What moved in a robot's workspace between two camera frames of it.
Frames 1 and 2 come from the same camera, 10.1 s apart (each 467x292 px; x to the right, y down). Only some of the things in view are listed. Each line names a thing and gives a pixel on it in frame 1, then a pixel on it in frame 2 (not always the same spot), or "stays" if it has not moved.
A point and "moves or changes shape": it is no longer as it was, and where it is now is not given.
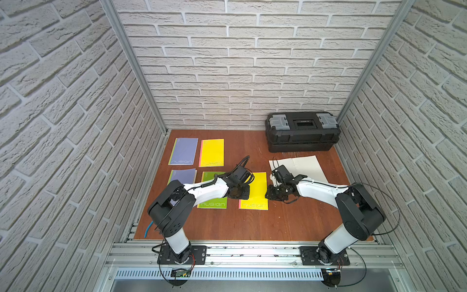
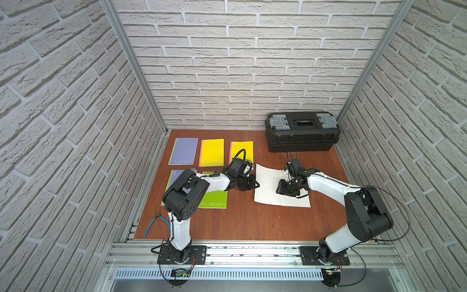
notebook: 257,199 → 235,146
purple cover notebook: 183,152 stays
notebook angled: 217,203 stays
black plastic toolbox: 297,131 stays
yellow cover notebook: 211,152 stays
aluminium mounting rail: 252,255 stays
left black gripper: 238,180 → 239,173
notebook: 307,166 moves or changes shape
